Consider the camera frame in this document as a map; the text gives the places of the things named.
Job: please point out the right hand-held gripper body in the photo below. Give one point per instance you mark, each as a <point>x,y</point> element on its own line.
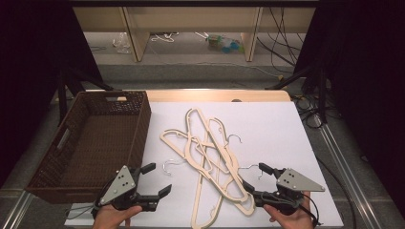
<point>294,181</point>

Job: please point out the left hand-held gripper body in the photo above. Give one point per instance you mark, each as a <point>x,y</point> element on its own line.
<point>122,184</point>

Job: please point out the beige wooden clothes hanger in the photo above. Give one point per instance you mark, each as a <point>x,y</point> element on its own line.
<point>203,165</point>

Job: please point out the brown woven basket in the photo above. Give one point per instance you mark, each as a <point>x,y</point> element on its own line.
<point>105,140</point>

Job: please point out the person's left hand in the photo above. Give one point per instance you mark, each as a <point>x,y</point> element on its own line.
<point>111,218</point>

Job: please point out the person's right hand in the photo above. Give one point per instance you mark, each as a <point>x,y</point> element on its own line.
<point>296,221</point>

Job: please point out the white table sheet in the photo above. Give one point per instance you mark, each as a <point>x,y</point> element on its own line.
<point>280,140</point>

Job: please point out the black curtain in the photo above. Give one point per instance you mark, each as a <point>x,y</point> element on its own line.
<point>31,63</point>
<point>366,79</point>

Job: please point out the clear plastic bag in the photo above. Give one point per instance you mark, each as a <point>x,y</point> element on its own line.
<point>121,43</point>

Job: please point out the green and blue bottle pack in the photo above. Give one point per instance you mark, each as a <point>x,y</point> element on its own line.
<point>224,44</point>

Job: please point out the beige wooden desk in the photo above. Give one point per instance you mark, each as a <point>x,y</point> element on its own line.
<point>191,19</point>

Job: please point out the aluminium rail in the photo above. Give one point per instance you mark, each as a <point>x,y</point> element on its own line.
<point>344,168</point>
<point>17,210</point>

